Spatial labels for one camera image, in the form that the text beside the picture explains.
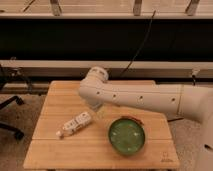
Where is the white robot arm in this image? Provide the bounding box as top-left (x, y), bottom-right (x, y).
top-left (78, 67), bottom-right (213, 171)

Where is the green ceramic bowl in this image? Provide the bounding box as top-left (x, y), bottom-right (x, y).
top-left (108, 116), bottom-right (146, 156)

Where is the wooden folding table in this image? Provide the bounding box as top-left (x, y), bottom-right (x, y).
top-left (24, 81), bottom-right (179, 170)

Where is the black office chair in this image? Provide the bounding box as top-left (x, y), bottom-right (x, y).
top-left (0, 63), bottom-right (26, 141)

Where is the black hanging cable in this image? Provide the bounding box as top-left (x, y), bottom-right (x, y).
top-left (119, 9), bottom-right (158, 78)

